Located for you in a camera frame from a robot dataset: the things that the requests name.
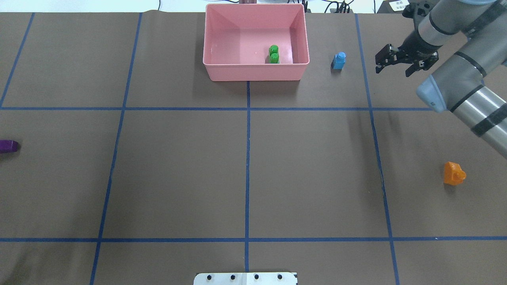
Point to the green two-stud block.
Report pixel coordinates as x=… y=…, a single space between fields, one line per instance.
x=274 y=57

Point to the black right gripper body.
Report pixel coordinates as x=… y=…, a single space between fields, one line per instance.
x=414 y=44

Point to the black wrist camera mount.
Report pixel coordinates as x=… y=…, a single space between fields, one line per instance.
x=417 y=9

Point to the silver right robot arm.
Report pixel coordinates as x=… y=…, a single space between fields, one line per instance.
x=457 y=85

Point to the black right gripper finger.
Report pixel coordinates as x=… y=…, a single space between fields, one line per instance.
x=425 y=64
x=387 y=56

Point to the pink plastic box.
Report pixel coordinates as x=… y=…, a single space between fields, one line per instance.
x=237 y=38

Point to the purple flat block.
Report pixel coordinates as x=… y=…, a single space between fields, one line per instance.
x=8 y=146

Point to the small blue block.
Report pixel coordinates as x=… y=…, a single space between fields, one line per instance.
x=339 y=61

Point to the orange sloped block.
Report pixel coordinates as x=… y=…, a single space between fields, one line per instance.
x=453 y=174

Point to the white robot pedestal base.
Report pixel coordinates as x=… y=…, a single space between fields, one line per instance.
x=246 y=278

